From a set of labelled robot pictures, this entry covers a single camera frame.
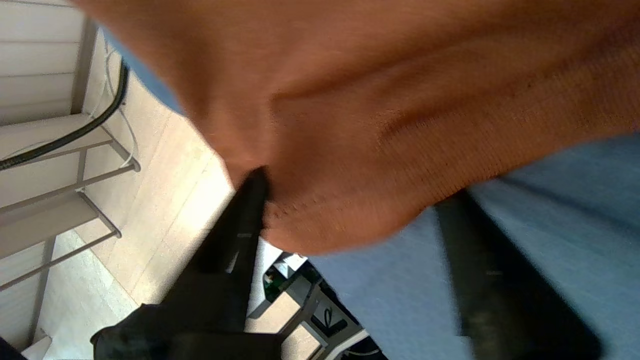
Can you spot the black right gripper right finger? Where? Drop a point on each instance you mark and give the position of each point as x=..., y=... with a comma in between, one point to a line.
x=510, y=300

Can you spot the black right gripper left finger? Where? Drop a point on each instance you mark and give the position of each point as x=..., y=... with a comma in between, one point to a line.
x=215, y=300

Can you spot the bed with blue sheet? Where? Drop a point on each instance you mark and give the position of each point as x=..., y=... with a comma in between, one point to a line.
x=400, y=290

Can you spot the grey metal rack frame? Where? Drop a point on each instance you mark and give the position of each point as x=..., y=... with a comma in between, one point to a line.
x=60, y=200

